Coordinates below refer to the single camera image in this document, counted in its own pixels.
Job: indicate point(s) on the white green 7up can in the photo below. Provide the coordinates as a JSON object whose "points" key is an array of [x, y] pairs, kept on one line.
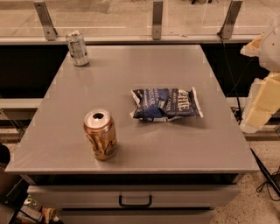
{"points": [[77, 48]]}

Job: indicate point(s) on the grey drawer cabinet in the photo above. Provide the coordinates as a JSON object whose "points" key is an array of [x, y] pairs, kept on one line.
{"points": [[189, 166]]}

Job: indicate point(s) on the blue chip bag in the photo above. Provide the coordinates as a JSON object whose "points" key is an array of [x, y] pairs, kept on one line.
{"points": [[165, 104]]}

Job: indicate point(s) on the metal railing bracket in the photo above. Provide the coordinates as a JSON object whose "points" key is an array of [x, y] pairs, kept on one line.
{"points": [[227, 28], [45, 20], [157, 14]]}

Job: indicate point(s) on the clutter items on floor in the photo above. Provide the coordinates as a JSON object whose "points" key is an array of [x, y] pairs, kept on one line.
{"points": [[32, 212]]}

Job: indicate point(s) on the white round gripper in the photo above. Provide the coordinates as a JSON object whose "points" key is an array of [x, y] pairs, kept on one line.
{"points": [[271, 52]]}

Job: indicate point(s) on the black drawer handle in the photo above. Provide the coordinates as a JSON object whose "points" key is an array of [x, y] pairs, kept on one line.
{"points": [[126, 202]]}

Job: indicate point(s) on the middle metal railing bracket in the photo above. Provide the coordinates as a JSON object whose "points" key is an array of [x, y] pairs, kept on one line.
{"points": [[157, 14]]}

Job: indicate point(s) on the left metal railing bracket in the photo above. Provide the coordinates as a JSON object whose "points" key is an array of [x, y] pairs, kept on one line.
{"points": [[45, 20]]}

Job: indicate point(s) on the right metal railing bracket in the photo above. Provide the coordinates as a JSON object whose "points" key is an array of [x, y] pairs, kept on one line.
{"points": [[227, 28]]}

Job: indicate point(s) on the orange soda can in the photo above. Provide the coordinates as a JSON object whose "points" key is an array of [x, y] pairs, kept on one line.
{"points": [[101, 133]]}

